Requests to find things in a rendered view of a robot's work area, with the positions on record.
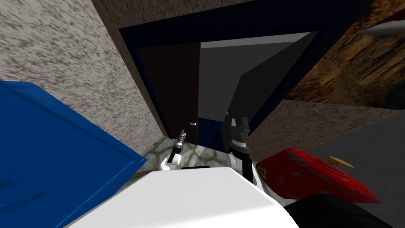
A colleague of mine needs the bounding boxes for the dark brown door leaf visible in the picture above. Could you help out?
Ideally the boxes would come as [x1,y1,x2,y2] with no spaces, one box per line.
[138,42,202,144]

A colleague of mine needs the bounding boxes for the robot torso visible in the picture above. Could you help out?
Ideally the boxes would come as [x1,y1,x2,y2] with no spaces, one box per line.
[67,164,301,228]

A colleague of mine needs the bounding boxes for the dark grey door leaf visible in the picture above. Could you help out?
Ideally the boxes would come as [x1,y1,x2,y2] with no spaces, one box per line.
[220,31,320,153]

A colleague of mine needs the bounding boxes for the blue cabinet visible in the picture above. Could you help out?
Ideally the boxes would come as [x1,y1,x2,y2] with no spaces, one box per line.
[0,80,148,228]

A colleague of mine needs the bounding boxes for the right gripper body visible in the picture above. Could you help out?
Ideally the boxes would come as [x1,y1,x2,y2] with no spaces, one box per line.
[229,125,251,143]

